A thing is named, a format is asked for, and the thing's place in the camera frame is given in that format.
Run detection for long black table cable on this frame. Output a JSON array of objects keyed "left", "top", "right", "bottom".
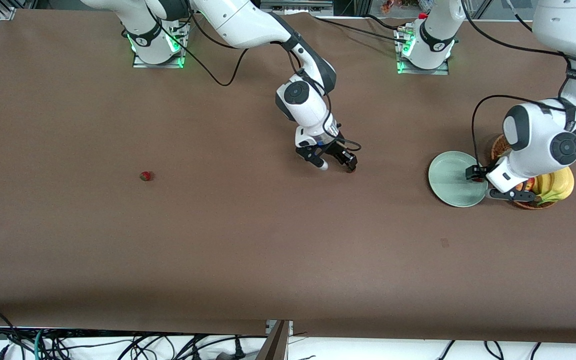
[{"left": 313, "top": 16, "right": 409, "bottom": 44}]

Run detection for yellow banana bunch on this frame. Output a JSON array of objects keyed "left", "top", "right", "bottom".
[{"left": 533, "top": 167, "right": 575, "bottom": 205}]

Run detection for pale green round plate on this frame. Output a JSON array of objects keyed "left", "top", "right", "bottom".
[{"left": 428, "top": 151, "right": 489, "bottom": 208}]

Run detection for black cable tangle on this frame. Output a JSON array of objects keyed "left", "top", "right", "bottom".
[{"left": 43, "top": 331, "right": 251, "bottom": 360}]

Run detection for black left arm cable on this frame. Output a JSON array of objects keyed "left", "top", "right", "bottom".
[{"left": 460, "top": 0, "right": 576, "bottom": 171}]

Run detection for brown table cover sheet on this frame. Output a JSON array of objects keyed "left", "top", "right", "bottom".
[{"left": 0, "top": 8, "right": 576, "bottom": 346}]

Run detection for orange red background objects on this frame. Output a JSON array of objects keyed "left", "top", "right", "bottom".
[{"left": 380, "top": 0, "right": 419, "bottom": 14}]

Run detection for silver background device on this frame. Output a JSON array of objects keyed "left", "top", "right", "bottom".
[{"left": 260, "top": 0, "right": 334, "bottom": 14}]

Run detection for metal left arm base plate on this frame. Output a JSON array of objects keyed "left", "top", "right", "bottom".
[{"left": 396, "top": 27, "right": 450, "bottom": 76}]

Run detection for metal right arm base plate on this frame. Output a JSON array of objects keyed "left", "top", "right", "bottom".
[{"left": 133, "top": 20, "right": 189, "bottom": 69}]

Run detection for aluminium frame post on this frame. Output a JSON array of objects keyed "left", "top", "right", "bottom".
[{"left": 257, "top": 320, "right": 294, "bottom": 360}]

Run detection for brown wicker basket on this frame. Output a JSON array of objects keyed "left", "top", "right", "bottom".
[{"left": 491, "top": 133, "right": 564, "bottom": 210}]

